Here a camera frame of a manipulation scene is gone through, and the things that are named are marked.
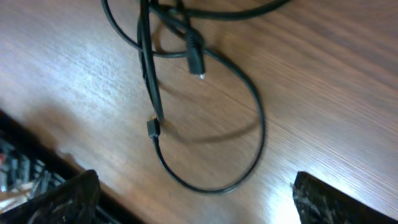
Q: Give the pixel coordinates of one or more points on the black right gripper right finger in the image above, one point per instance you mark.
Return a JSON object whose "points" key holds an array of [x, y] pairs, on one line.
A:
{"points": [[319, 203]]}

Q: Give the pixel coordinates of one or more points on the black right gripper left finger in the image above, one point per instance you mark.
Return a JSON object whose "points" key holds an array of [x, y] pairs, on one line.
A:
{"points": [[73, 201]]}

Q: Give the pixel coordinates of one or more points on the black aluminium mounting rail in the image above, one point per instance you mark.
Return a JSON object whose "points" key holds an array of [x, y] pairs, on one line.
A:
{"points": [[29, 169]]}

